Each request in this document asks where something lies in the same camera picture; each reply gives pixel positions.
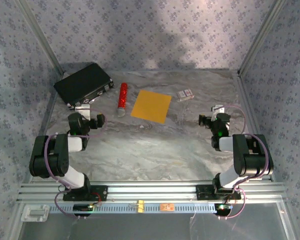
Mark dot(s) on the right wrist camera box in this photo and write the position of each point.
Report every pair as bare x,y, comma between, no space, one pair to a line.
218,110

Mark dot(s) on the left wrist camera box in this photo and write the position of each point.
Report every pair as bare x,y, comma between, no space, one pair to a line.
82,110

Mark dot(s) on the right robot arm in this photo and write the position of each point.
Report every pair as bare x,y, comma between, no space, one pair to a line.
252,155

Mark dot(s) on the orange label sticker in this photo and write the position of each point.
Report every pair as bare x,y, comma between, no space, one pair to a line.
167,207

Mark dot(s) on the aluminium mounting rail beam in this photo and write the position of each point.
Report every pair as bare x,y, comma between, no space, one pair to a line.
152,191

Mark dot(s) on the grey acrylic panel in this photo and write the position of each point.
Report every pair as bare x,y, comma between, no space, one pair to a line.
140,227

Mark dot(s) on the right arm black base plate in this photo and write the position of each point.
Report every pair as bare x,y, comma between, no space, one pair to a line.
202,192

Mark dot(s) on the yellow cloth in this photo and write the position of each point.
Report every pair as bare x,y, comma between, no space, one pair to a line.
151,106

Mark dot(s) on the aluminium frame post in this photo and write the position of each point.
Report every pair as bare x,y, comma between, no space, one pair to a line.
41,37
262,37

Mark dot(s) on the black hard case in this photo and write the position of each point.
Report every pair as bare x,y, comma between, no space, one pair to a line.
80,83

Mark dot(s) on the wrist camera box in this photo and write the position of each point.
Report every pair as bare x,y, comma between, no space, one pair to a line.
218,110
82,110

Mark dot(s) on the yellow tape piece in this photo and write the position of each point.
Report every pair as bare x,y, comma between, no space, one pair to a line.
141,206

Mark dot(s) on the red glitter microphone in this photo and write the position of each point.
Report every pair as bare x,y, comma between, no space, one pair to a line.
122,97

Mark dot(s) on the aluminium side rail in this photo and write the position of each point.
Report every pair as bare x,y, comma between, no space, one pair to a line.
247,100
49,115

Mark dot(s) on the playing card box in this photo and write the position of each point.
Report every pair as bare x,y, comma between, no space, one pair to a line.
185,94

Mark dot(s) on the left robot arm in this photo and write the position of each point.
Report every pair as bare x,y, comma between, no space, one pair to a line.
47,155

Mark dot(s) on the silver metal bracket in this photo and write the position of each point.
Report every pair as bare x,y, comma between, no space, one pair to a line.
35,213

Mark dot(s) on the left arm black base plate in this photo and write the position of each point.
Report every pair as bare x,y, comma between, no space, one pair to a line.
102,192

